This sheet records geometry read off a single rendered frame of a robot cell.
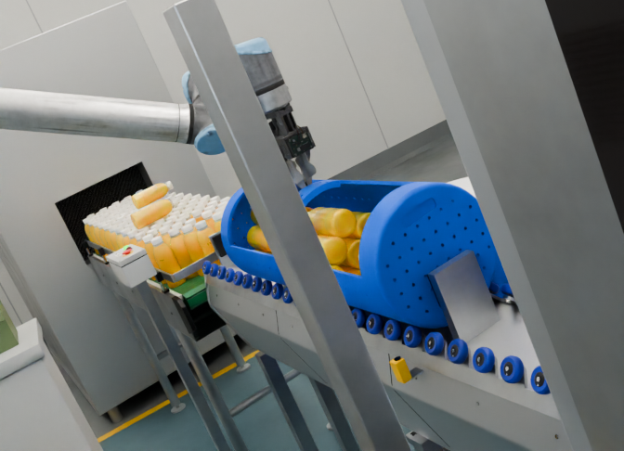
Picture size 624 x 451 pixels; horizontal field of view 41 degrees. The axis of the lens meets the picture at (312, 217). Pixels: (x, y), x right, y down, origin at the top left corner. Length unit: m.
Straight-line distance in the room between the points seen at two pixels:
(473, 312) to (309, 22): 5.81
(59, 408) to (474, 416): 1.24
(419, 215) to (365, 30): 5.92
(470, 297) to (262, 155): 0.59
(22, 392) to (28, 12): 4.81
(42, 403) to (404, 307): 1.16
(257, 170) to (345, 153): 6.15
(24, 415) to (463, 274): 1.30
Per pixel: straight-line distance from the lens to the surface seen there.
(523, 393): 1.41
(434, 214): 1.60
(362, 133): 7.40
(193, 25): 1.18
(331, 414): 2.98
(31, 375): 2.36
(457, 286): 1.59
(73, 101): 1.81
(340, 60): 7.34
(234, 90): 1.19
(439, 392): 1.62
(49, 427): 2.40
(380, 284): 1.55
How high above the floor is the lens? 1.63
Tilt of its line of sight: 14 degrees down
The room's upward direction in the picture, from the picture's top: 24 degrees counter-clockwise
